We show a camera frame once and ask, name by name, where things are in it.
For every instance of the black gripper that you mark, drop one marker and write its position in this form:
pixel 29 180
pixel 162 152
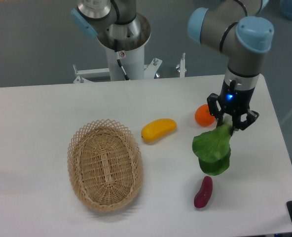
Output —
pixel 232 101

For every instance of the green leafy vegetable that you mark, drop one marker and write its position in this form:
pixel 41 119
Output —
pixel 213 150

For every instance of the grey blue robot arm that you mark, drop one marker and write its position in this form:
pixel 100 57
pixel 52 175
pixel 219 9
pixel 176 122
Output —
pixel 233 29

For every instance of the orange tangerine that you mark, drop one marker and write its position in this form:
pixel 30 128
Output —
pixel 203 117

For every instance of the yellow mango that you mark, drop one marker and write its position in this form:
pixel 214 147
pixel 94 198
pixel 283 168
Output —
pixel 158 129

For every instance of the purple sweet potato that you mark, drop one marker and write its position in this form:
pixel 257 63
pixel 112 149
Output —
pixel 203 196

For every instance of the woven wicker basket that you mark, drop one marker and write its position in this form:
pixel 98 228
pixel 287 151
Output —
pixel 105 165

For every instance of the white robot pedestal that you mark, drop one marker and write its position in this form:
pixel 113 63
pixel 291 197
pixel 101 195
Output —
pixel 125 50

